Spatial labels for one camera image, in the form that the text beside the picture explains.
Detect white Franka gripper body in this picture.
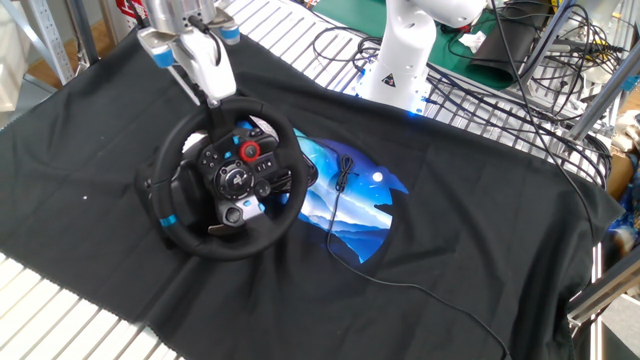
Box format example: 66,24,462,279
179,27,238,104

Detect black racing steering wheel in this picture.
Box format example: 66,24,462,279
151,96,310,262

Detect black steering wheel base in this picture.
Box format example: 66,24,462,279
134,115,304,249

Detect red and white sign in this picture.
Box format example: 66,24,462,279
114,0,149,26

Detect white cabinet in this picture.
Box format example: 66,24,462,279
0,0,32,114

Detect white paper note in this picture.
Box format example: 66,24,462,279
457,30,489,54

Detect black cloth with blue print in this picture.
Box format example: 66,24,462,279
0,27,624,360

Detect black folded pad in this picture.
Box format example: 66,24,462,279
468,7,546,84

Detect small brown cardboard box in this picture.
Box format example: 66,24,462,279
605,149,635,201

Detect white crumpled cloth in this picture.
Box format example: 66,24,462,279
609,109,640,154

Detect blue patterned cloth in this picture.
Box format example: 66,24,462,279
602,149,640,256

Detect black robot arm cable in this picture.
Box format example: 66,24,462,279
188,14,224,69

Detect grey wrist camera blue ends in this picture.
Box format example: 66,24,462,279
137,17,241,70

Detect dark metal post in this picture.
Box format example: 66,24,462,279
67,0,100,65

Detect black USB cable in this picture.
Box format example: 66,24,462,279
297,135,512,360

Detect perforated metal post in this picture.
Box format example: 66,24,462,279
17,0,76,85

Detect long black cable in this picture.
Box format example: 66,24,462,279
488,0,599,244

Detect aluminium frame strut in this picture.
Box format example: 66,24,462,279
567,52,640,144
519,0,576,84

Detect black cable tangle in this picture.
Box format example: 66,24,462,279
519,0,631,131

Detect aluminium frame beam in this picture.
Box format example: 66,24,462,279
567,257,640,329

